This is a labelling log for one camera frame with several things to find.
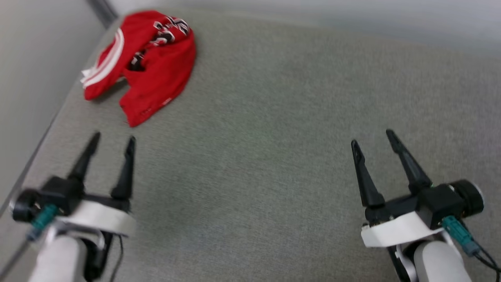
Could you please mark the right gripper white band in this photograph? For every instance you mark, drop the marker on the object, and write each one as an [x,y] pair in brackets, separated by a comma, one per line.
[395,231]

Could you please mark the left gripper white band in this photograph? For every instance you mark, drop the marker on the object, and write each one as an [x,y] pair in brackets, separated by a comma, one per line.
[103,217]

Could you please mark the red white-trimmed sports jersey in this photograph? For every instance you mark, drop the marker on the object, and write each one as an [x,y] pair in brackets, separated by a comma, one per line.
[156,74]

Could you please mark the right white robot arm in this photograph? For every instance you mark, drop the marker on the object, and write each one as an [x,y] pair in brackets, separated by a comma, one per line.
[438,262]

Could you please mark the grey fabric sofa cushion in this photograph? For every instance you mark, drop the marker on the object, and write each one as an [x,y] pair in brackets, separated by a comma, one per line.
[266,156]

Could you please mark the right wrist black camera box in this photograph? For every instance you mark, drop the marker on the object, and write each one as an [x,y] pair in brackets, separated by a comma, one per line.
[442,203]

